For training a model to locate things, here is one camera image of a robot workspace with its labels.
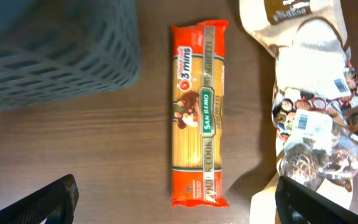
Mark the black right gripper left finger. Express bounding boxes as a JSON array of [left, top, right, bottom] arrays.
[[0, 174, 79, 224]]

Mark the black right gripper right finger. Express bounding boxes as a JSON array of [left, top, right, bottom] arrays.
[[275, 176, 358, 224]]

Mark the beige dried mushroom pouch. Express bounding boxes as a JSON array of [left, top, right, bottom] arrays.
[[249, 86, 358, 223]]

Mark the beige white-contents pantry pouch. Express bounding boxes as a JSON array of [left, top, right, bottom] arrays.
[[239, 0, 358, 110]]

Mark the grey plastic lattice basket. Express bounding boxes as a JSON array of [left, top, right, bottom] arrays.
[[0, 0, 141, 111]]

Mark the orange San Remo spaghetti packet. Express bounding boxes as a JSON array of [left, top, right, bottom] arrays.
[[172, 20, 229, 207]]

